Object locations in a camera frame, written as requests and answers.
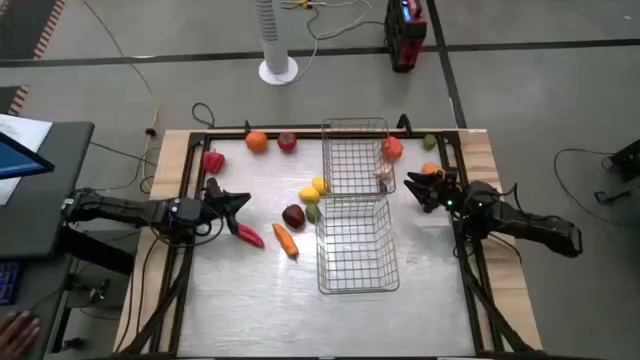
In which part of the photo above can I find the long black floor cable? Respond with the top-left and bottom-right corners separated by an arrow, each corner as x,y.
552,147 -> 617,224

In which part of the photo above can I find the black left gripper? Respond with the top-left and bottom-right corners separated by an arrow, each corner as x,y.
167,177 -> 253,237

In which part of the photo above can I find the white tower fan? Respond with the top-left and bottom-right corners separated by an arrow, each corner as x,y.
254,0 -> 300,86

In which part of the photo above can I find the dark red apple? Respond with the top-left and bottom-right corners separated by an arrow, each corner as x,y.
281,203 -> 307,230

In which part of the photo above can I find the orange fruit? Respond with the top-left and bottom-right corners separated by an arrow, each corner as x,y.
244,130 -> 270,155

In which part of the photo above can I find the black cable loop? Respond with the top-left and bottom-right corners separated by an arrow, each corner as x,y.
191,101 -> 217,129

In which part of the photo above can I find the red round fruit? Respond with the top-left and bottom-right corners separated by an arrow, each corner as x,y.
276,131 -> 298,154

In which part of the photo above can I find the yellow cable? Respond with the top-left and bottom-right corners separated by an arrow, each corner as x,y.
79,0 -> 160,194

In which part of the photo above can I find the red bell pepper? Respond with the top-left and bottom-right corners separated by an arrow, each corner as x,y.
202,150 -> 226,175

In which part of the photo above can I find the orange carrot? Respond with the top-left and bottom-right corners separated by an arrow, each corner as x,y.
271,222 -> 301,260

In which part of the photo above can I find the black table frame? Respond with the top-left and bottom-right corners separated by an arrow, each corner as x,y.
117,127 -> 541,360

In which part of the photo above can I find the purple white garlic bulb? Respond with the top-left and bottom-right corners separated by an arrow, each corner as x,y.
373,163 -> 396,194

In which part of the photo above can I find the red black power station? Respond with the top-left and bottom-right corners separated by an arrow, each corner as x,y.
383,0 -> 428,74

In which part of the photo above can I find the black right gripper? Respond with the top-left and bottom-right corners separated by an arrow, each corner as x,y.
403,170 -> 470,217

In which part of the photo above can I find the white cable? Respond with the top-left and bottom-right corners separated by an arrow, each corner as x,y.
277,0 -> 389,84

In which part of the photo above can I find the backlit keyboard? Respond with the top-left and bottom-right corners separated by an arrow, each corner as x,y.
0,262 -> 22,306

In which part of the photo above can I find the person's hand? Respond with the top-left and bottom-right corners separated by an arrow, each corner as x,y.
0,309 -> 42,360

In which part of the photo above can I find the white paper sheet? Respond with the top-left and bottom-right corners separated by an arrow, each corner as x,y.
0,113 -> 54,206

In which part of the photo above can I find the red chili pepper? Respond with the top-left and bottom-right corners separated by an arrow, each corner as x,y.
236,223 -> 266,250

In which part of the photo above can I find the computer monitor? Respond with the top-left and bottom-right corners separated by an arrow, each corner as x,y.
0,130 -> 56,181

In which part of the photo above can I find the dark grey desk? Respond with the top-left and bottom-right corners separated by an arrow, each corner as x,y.
0,119 -> 96,360

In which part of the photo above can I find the black computer case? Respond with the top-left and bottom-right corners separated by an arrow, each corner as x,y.
608,139 -> 640,184

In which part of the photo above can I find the red-orange bell pepper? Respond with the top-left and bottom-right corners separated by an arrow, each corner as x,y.
381,135 -> 405,162

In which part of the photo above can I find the metal wire basket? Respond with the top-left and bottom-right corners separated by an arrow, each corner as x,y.
321,117 -> 397,196
315,193 -> 401,296

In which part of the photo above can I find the black mat striped edge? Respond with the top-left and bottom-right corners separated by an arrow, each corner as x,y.
0,84 -> 31,117
0,0 -> 67,60

